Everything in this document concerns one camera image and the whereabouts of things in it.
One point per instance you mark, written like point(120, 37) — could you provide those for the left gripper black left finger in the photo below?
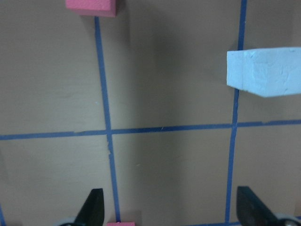
point(92, 211)

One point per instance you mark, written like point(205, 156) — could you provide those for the pink foam block far left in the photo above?
point(106, 8)

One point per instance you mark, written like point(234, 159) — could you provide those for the light blue foam block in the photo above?
point(266, 72)

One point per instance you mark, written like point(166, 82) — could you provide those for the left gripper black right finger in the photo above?
point(251, 211)

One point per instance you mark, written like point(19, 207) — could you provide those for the pink foam block near left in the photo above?
point(120, 224)

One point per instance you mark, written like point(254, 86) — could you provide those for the pink foam block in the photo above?
point(106, 8)
point(120, 224)

